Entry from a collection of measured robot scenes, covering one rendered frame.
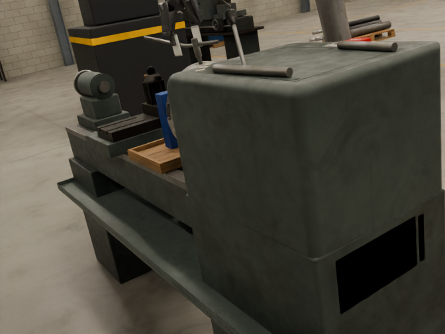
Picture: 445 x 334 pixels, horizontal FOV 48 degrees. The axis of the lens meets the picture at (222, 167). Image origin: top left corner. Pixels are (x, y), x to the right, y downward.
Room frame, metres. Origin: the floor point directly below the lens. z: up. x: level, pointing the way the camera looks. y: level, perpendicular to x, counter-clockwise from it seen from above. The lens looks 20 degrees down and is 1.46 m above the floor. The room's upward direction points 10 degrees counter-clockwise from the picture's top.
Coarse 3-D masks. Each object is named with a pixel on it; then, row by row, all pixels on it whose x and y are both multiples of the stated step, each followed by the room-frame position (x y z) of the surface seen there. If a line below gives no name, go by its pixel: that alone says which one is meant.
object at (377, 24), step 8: (376, 16) 10.41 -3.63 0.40; (352, 24) 10.09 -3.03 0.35; (360, 24) 10.13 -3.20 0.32; (368, 24) 10.15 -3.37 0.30; (376, 24) 9.99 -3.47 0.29; (384, 24) 10.03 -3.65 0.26; (312, 32) 9.73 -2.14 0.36; (320, 32) 9.77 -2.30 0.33; (352, 32) 9.65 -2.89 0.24; (360, 32) 9.74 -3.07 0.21; (368, 32) 9.86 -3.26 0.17; (312, 40) 9.80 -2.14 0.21; (320, 40) 9.65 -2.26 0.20
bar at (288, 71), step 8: (216, 64) 1.31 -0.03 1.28; (216, 72) 1.30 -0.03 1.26; (224, 72) 1.27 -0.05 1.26; (232, 72) 1.24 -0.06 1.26; (240, 72) 1.21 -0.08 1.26; (248, 72) 1.18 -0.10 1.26; (256, 72) 1.16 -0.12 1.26; (264, 72) 1.13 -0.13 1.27; (272, 72) 1.11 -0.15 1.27; (280, 72) 1.09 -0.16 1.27; (288, 72) 1.08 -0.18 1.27
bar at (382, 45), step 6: (342, 42) 1.33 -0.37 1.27; (348, 42) 1.31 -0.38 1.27; (354, 42) 1.29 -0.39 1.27; (360, 42) 1.27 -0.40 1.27; (366, 42) 1.25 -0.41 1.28; (372, 42) 1.23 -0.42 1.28; (378, 42) 1.21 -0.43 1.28; (384, 42) 1.20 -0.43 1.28; (390, 42) 1.18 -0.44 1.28; (396, 42) 1.18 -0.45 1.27; (342, 48) 1.34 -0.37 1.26; (348, 48) 1.31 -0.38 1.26; (354, 48) 1.29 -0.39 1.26; (360, 48) 1.27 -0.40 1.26; (366, 48) 1.25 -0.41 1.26; (372, 48) 1.23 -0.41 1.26; (378, 48) 1.21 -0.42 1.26; (384, 48) 1.19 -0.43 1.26; (390, 48) 1.17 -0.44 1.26; (396, 48) 1.18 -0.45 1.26
